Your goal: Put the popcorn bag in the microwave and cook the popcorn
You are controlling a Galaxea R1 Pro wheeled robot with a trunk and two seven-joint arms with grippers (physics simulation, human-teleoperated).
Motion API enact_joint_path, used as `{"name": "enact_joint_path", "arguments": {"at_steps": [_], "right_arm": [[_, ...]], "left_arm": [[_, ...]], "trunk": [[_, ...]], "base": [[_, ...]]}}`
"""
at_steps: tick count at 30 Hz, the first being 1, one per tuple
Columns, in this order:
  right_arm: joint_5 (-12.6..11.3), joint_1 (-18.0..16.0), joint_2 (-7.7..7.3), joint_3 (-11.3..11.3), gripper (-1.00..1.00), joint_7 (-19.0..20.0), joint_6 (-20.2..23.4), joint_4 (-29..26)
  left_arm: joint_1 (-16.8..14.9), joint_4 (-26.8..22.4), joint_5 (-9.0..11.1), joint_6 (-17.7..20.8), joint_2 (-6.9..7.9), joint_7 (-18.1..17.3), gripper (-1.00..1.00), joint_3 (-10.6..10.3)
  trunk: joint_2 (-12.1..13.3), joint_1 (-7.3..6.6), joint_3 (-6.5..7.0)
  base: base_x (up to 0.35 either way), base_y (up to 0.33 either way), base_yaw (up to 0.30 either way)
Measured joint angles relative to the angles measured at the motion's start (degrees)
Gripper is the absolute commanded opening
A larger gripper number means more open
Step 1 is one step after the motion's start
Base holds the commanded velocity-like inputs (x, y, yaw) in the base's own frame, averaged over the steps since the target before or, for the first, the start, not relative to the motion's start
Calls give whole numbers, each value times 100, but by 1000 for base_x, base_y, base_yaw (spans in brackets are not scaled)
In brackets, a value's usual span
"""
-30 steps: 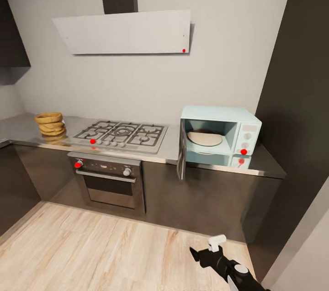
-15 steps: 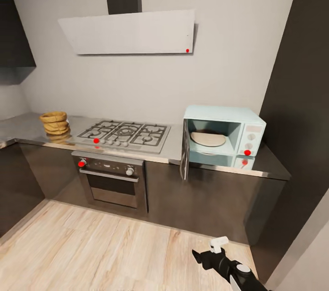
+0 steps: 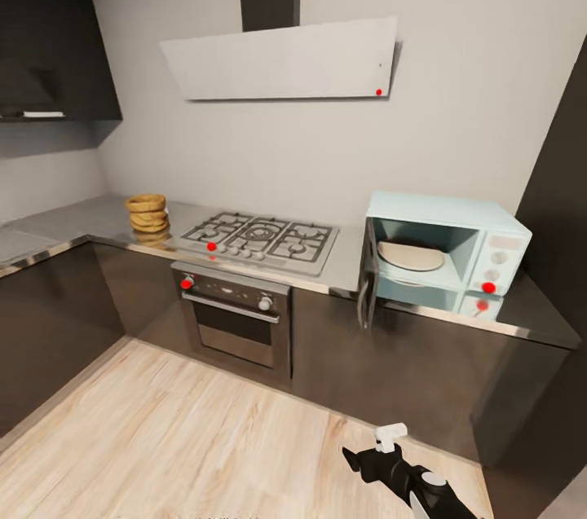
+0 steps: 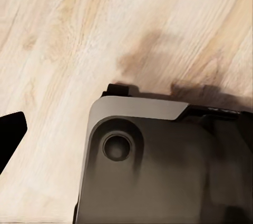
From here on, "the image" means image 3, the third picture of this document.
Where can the popcorn bag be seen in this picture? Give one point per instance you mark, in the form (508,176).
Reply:
(148,213)

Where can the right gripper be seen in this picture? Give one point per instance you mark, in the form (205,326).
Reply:
(375,465)

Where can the cabinet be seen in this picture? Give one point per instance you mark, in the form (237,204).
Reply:
(53,65)

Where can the burner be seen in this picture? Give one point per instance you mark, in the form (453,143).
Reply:
(284,243)

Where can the range hood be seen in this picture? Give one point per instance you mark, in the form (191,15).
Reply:
(276,57)

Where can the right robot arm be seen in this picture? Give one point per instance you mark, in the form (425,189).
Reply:
(428,494)

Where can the microwave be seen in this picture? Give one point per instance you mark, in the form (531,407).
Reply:
(470,244)

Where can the oven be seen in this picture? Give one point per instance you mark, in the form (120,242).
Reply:
(236,319)

